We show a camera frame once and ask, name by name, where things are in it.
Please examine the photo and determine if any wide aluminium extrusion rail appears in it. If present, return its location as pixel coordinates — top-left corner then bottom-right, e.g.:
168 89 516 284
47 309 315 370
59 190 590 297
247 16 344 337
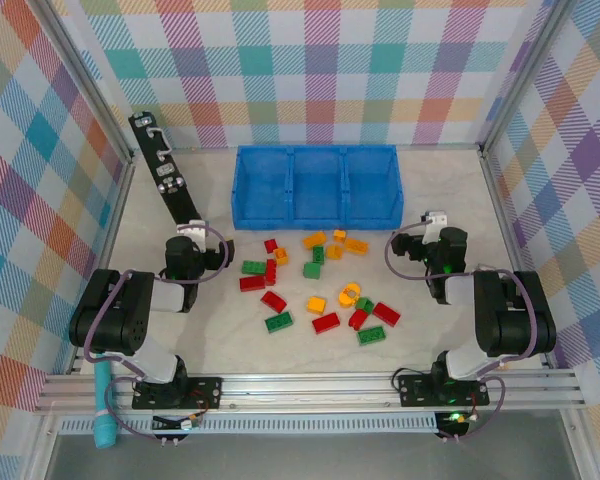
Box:
33 369 587 415

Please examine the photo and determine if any blue three-compartment plastic bin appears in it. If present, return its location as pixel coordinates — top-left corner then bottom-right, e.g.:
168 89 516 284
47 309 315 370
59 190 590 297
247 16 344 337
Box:
231 144 405 232

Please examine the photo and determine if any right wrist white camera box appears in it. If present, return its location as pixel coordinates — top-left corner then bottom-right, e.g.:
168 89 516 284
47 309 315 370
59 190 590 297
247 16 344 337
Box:
419 209 450 244

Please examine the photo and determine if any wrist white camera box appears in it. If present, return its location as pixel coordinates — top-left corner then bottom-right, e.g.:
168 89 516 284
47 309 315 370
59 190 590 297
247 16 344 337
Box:
175 218 206 249
419 209 450 244

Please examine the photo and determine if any red sloped lego brick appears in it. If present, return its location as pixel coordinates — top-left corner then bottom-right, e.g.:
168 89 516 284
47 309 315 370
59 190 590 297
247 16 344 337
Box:
260 290 288 314

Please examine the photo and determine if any teal foam tube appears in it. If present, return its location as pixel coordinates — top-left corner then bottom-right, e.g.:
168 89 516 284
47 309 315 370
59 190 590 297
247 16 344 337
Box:
93 357 117 449

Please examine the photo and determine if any white slotted cable duct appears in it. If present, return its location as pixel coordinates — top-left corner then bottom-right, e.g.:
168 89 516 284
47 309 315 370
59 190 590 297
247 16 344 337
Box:
58 415 440 435

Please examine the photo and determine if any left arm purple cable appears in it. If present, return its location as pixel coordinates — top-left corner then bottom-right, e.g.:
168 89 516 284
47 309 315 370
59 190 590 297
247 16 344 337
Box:
82 224 231 441

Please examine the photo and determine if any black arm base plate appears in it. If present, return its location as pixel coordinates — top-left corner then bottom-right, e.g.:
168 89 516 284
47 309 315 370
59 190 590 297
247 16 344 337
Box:
397 372 492 409
131 375 225 412

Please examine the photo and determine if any thin aluminium frame rail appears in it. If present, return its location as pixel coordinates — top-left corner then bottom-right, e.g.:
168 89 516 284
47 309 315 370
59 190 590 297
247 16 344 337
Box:
167 142 484 154

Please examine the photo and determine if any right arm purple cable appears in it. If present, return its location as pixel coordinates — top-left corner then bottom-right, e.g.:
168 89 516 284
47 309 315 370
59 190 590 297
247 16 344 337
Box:
385 223 537 444

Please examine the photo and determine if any aluminium frame post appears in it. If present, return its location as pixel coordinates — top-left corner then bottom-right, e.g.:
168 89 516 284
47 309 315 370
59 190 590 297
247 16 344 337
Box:
479 0 581 156
37 0 136 164

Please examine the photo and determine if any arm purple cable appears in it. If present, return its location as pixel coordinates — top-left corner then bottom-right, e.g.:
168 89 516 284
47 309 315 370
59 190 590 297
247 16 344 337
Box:
385 223 537 444
82 224 231 441

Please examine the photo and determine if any small controller board with wires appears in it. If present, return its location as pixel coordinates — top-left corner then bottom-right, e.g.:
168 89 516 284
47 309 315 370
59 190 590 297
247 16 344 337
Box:
151 410 204 448
433 409 481 445

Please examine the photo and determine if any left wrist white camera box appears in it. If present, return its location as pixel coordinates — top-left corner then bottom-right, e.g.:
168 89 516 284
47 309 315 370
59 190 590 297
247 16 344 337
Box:
175 218 206 249

